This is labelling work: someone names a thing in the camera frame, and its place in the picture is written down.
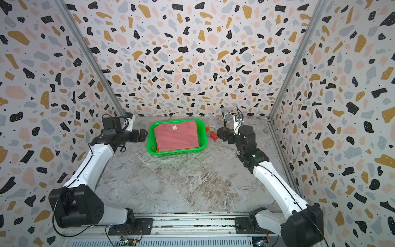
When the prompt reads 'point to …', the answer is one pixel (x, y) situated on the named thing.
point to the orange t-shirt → (157, 149)
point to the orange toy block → (207, 128)
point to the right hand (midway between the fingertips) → (234, 126)
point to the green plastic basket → (151, 145)
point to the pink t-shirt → (175, 136)
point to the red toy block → (214, 136)
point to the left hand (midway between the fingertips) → (139, 131)
